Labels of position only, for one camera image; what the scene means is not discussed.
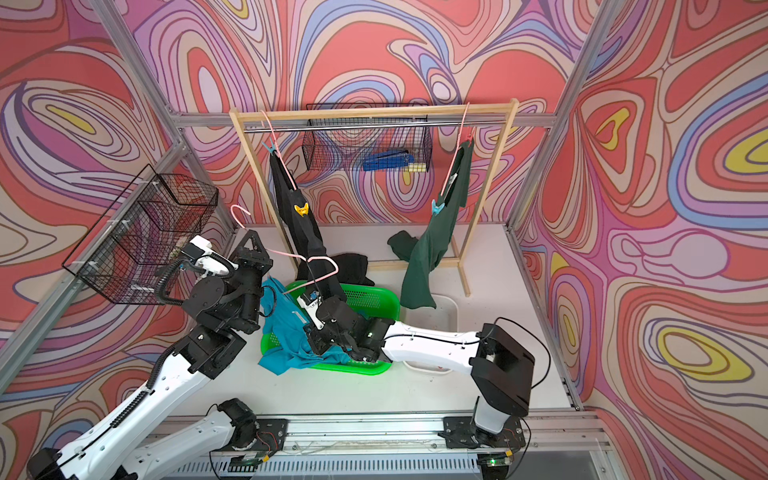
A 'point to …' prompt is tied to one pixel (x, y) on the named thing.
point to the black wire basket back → (342, 144)
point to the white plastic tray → (445, 316)
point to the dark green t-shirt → (429, 251)
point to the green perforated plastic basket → (369, 302)
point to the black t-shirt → (354, 268)
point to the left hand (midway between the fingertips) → (258, 228)
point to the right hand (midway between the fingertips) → (309, 337)
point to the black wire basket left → (126, 253)
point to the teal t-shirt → (286, 322)
